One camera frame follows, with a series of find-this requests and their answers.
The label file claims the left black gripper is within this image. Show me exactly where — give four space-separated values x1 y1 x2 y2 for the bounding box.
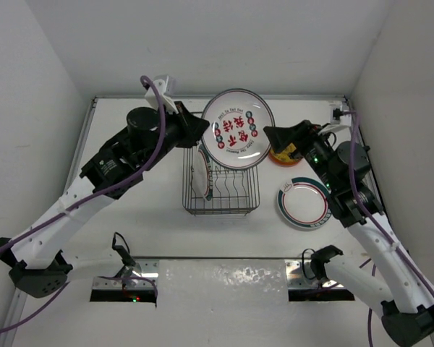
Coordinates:
137 100 207 171

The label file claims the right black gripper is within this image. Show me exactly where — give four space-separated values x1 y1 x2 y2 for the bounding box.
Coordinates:
263 119 338 191

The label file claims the yellow brown plate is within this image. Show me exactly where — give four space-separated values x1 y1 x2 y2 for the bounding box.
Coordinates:
270 143 300 158

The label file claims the orange plate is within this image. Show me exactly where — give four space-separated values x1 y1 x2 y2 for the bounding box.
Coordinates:
268 152 302 167

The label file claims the white patterned plate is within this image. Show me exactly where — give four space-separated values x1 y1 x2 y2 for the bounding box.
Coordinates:
201 88 275 170

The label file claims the white plate dark rim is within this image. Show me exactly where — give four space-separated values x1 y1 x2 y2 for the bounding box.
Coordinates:
276 177 332 231

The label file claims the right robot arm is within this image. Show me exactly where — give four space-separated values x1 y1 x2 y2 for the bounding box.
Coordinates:
264 121 434 346

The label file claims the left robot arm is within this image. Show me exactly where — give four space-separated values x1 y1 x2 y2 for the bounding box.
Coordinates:
0 102 210 299

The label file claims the white plate green rim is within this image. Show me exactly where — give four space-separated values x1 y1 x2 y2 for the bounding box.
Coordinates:
192 145 213 201

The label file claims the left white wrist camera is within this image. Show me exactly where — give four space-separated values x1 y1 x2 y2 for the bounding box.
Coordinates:
140 74 178 113

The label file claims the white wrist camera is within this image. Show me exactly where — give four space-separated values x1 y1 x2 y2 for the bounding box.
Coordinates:
140 74 178 113
329 102 352 127

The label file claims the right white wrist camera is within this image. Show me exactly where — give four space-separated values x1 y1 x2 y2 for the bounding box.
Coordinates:
329 102 352 127

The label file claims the metal wire dish rack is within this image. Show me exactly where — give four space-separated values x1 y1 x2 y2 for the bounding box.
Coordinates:
182 147 260 215

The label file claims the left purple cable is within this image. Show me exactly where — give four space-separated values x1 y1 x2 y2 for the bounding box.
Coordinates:
0 74 167 335

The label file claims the purple cable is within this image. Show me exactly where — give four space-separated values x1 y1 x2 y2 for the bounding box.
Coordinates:
341 110 434 347
0 74 167 335

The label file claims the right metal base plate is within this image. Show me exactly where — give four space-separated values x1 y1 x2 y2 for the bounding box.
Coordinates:
284 258 345 290

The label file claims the metal base plate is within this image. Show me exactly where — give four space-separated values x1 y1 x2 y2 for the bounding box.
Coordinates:
284 258 345 290
93 259 159 291

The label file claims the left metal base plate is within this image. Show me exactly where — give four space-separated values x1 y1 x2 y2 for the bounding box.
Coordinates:
93 259 159 291

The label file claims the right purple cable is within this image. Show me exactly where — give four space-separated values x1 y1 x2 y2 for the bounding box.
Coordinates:
341 110 434 347

